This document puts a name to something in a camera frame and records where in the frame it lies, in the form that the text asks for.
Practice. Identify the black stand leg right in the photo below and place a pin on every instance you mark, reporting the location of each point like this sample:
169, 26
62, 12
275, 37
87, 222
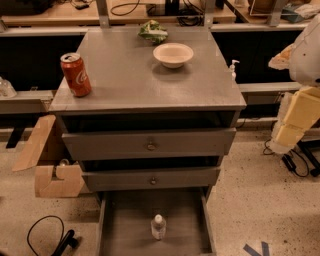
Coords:
306, 147

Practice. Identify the red soda can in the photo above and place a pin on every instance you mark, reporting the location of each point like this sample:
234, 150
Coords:
75, 74

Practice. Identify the clear plastic container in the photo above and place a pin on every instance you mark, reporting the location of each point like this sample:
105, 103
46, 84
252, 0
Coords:
6, 89

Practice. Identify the white pump dispenser bottle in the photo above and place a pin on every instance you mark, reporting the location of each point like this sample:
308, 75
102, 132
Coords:
232, 68

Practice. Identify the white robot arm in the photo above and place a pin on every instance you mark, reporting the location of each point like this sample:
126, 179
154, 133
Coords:
302, 58

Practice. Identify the grey top drawer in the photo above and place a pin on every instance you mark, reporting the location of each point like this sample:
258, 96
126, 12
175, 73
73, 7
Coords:
149, 144

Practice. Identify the grey drawer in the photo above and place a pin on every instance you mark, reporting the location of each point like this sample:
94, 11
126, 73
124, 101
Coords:
125, 223
149, 144
151, 178

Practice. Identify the grey middle drawer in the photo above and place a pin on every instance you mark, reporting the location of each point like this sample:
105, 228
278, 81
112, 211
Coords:
151, 178

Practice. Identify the grey bottom drawer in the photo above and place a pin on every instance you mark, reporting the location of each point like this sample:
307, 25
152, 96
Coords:
125, 223

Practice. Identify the cardboard box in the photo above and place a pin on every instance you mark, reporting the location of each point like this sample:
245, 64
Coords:
55, 176

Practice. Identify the white bowl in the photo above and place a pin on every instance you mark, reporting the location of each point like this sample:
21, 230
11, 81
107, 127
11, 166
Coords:
173, 55

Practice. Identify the clear plastic water bottle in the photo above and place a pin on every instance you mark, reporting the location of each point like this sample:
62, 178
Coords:
158, 227

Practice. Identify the grey drawer cabinet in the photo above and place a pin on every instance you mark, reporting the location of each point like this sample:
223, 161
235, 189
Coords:
132, 91

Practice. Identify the black stand foot left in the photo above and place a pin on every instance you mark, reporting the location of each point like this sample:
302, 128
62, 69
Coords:
67, 240

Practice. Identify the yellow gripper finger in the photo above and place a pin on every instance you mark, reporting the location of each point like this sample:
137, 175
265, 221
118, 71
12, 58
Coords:
308, 102

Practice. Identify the green chip bag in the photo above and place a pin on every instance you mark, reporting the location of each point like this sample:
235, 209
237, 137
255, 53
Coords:
153, 31

